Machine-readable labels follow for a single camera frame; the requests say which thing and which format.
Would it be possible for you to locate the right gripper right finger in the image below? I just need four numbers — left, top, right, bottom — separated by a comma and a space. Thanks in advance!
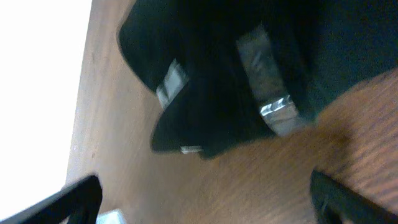
310, 170, 397, 224

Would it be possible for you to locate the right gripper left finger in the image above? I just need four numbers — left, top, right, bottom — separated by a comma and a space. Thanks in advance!
2, 174, 103, 224

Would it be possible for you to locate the black taped cloth bundle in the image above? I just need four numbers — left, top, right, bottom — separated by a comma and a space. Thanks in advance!
290, 0, 397, 120

